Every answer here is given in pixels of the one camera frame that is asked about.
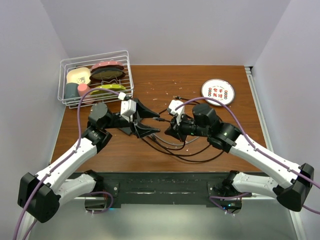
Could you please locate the yellow green dotted plate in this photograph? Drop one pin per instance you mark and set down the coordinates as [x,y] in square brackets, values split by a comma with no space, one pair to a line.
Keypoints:
[113,87]

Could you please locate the dark grey cup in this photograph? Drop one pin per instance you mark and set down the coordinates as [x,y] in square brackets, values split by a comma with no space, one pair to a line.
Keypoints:
[71,91]

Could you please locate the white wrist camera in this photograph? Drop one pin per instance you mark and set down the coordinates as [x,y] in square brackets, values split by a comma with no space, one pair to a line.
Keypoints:
[176,109]
[128,109]

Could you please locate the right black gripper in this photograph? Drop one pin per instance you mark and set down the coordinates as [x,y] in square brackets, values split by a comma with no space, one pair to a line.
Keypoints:
[175,130]

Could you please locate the white round printed plate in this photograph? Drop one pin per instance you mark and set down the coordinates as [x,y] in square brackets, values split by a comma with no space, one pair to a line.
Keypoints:
[219,90]

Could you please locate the pink cup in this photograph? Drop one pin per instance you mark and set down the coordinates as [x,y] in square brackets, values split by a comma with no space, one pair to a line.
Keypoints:
[83,91]

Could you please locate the aluminium frame rail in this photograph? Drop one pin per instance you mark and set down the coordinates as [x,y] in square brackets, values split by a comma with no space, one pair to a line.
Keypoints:
[42,194]

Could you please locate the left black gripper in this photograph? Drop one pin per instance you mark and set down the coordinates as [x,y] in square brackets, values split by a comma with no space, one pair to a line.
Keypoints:
[137,126]

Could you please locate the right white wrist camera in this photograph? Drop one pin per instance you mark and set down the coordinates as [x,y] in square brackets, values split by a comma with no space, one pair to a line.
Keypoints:
[176,109]

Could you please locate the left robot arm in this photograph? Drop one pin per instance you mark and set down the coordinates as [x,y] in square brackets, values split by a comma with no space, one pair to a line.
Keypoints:
[42,194]

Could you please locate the red dotted plate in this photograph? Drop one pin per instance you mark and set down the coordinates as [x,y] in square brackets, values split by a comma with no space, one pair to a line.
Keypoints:
[107,64]

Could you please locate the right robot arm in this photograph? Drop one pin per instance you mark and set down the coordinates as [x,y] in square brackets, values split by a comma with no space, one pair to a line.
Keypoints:
[287,182]

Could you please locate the beige square plate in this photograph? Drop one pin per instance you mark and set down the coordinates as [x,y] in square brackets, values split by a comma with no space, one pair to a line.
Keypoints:
[79,76]

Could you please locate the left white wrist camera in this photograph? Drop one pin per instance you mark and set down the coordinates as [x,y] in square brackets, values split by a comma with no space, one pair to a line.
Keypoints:
[128,109]

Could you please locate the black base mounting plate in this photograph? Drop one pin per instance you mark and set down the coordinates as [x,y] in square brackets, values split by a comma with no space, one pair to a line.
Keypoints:
[164,188]

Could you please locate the dark brown round plate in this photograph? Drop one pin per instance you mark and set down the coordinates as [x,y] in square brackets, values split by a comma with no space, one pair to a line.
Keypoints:
[106,74]

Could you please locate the white wire dish rack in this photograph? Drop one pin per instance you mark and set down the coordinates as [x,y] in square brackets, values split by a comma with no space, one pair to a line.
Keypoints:
[68,64]

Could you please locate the black network switch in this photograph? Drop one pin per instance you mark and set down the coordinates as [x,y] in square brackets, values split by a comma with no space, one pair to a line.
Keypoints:
[126,130]

